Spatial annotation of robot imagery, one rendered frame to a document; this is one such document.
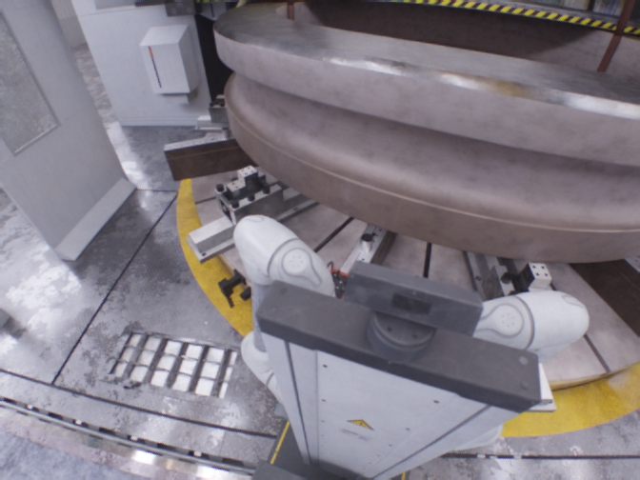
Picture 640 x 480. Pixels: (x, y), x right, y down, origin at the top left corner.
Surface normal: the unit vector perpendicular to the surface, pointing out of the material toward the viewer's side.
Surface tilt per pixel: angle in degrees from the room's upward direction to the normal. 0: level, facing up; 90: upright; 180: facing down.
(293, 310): 0
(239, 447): 0
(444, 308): 61
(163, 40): 24
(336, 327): 0
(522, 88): 45
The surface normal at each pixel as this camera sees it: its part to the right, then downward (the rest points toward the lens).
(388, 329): 0.00, -0.70
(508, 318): -0.14, -0.39
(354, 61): -0.39, -0.08
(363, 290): -0.30, 0.25
